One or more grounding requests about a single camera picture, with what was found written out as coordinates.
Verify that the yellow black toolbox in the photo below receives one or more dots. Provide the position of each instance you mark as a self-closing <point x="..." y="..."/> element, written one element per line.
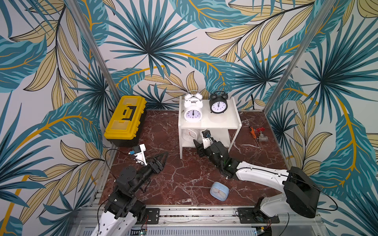
<point x="125" y="126"/>

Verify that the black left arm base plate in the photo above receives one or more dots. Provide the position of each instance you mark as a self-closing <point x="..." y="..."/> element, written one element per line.
<point x="151" y="216"/>

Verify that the orange handled screwdriver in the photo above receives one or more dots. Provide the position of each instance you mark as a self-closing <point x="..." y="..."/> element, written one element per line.
<point x="253" y="133"/>

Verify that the aluminium corner post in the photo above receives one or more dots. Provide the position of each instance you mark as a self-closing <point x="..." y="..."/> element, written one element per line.
<point x="308" y="37"/>
<point x="84" y="27"/>

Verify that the aluminium left corner post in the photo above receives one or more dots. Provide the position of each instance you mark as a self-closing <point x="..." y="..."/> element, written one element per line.
<point x="84" y="27"/>

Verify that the white twin-bell alarm clock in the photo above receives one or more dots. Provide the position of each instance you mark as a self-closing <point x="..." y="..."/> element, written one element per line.
<point x="193" y="94"/>

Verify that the steel valve red handwheel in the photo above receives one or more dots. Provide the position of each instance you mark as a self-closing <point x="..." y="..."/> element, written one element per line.
<point x="261" y="136"/>

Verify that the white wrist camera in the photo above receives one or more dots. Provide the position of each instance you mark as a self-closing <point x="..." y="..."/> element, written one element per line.
<point x="206" y="137"/>
<point x="138" y="154"/>

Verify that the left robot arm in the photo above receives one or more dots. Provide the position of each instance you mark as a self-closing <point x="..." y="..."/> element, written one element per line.
<point x="122" y="209"/>

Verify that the green circuit board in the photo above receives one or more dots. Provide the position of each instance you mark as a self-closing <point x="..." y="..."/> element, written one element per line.
<point x="140" y="232"/>

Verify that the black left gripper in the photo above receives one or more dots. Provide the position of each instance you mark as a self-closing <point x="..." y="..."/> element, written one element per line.
<point x="157" y="166"/>

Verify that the light blue square alarm clock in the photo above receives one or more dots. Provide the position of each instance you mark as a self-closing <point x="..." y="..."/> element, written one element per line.
<point x="219" y="191"/>

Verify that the aluminium right corner post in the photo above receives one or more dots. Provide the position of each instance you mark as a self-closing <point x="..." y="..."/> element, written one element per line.
<point x="308" y="37"/>

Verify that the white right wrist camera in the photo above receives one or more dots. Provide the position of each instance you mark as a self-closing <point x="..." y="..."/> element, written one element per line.
<point x="206" y="137"/>

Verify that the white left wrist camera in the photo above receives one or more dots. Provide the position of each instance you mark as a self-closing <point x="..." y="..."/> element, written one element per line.
<point x="138" y="154"/>

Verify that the white two-tier shelf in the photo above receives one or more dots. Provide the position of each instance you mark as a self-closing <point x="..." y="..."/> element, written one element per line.
<point x="223" y="127"/>

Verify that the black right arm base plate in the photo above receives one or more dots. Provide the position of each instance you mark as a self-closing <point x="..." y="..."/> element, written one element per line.
<point x="248" y="215"/>

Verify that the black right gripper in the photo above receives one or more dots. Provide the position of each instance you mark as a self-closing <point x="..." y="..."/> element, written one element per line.
<point x="211" y="152"/>

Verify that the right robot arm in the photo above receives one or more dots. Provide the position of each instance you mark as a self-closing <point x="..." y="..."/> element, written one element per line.
<point x="297" y="192"/>

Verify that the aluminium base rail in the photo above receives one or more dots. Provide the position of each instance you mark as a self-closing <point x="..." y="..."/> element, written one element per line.
<point x="176" y="220"/>

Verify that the cream square alarm clock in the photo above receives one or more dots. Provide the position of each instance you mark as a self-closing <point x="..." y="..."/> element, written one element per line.
<point x="189" y="135"/>

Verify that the black twin-bell alarm clock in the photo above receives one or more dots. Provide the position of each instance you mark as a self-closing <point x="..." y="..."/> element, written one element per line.
<point x="218" y="102"/>

